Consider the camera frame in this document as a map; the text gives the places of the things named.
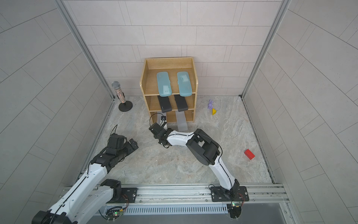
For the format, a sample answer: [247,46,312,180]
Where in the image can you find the black pencil case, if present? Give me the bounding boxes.
[174,95,189,112]
[158,96,172,113]

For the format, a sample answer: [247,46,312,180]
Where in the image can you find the teal pencil case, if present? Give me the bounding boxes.
[157,71,172,97]
[177,71,193,97]

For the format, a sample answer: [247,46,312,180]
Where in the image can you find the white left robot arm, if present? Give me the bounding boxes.
[32,133,139,224]

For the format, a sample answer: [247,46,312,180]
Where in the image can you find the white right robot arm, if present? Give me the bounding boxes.
[149,123,249,205]

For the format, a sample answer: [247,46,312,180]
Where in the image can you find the wooden three-tier shelf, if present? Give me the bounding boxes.
[139,57,198,123]

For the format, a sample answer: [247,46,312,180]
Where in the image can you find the toy microphone on stand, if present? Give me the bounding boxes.
[112,81,133,112]

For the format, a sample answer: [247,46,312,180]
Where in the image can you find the purple bunny figurine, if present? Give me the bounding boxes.
[208,99,213,110]

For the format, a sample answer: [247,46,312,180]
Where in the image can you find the left circuit board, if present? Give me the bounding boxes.
[105,206,125,222]

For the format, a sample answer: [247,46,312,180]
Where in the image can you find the circuit board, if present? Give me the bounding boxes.
[105,206,125,222]
[227,202,242,219]

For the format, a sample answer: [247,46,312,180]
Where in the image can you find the red block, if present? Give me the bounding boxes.
[244,149,255,160]

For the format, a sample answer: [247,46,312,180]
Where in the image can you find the right circuit board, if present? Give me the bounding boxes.
[227,202,242,219]

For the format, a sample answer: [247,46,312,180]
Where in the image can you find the metal corner profile left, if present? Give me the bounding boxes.
[54,0,115,101]

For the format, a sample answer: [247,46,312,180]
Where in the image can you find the metal corner profile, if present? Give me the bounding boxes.
[241,0,291,100]
[54,0,115,101]

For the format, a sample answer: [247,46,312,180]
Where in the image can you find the metal corner profile right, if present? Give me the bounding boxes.
[241,0,291,100]

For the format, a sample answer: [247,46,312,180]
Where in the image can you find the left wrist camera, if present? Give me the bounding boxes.
[107,133,127,150]

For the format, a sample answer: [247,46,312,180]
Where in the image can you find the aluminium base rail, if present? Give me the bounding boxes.
[78,183,290,215]

